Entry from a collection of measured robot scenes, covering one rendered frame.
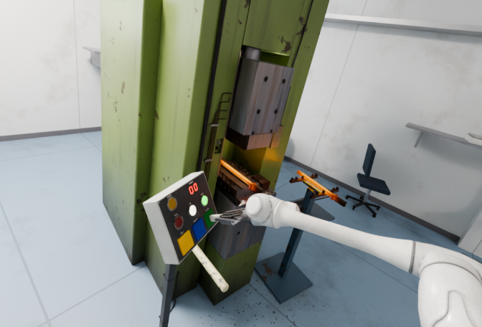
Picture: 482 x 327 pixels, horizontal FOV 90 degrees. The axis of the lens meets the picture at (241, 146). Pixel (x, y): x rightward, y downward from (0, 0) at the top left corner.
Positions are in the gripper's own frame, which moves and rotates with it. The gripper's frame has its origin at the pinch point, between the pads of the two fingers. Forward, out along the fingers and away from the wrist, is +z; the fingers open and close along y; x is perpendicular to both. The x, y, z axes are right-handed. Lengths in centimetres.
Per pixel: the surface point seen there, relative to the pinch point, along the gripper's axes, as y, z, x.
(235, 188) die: 37.5, 7.7, -0.7
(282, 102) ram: 55, -31, 44
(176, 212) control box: -19.1, 3.8, 13.6
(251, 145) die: 38.1, -11.3, 25.1
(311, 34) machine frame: 87, -53, 81
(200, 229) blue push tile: -9.8, 3.1, -0.3
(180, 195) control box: -14.0, 3.8, 19.0
